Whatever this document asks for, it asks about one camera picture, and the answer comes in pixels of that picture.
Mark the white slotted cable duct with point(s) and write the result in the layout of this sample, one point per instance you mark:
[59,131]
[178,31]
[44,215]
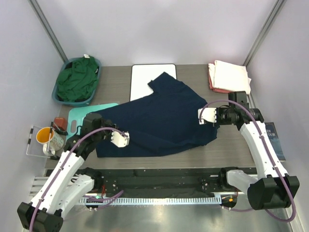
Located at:
[167,201]

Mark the brown red block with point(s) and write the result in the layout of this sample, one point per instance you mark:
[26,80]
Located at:
[61,122]

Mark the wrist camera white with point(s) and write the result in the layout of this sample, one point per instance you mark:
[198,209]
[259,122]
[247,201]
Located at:
[207,115]
[120,139]

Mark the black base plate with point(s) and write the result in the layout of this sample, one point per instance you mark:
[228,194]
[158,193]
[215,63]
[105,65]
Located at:
[163,183]

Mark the white mug orange inside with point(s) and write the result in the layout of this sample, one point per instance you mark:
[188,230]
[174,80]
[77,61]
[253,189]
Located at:
[51,141]

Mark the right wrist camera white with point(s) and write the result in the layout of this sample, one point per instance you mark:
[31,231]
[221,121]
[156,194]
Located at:
[207,115]

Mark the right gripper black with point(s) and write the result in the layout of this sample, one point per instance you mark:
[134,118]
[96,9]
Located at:
[218,109]

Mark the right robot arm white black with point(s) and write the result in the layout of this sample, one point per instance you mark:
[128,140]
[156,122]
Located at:
[274,187]

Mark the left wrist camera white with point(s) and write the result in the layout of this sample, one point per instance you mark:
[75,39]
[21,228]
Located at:
[120,139]

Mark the teal cutting board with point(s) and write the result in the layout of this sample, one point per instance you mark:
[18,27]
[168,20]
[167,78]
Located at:
[76,116]

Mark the black white marker pen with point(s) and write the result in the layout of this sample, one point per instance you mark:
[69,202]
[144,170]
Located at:
[30,136]

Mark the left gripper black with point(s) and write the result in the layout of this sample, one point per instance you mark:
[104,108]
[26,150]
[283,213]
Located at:
[108,123]

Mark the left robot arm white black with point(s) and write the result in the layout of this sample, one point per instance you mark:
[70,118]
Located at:
[49,207]

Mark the navy blue t shirt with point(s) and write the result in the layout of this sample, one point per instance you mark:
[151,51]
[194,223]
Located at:
[162,123]

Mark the green t shirt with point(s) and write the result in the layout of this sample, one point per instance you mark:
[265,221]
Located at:
[77,82]

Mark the white board with black rim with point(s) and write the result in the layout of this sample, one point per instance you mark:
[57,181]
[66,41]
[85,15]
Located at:
[142,74]

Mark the clear acrylic tray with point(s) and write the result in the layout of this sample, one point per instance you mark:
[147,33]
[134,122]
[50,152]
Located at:
[36,149]

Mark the dark blue book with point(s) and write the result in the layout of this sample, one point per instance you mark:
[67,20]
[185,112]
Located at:
[274,139]

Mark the teal laundry basket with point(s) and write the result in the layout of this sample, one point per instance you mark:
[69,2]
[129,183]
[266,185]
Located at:
[75,104]

